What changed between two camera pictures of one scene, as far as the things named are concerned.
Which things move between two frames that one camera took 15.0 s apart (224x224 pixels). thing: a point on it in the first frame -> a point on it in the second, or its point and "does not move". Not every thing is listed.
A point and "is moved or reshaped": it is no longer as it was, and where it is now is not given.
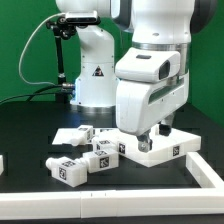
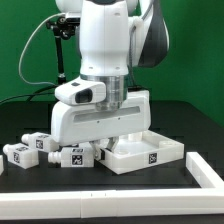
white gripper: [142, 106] -> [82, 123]
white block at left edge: [1, 164] does not move
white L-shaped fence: [193, 203] does not move
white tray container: [163, 147] is moved or reshaped
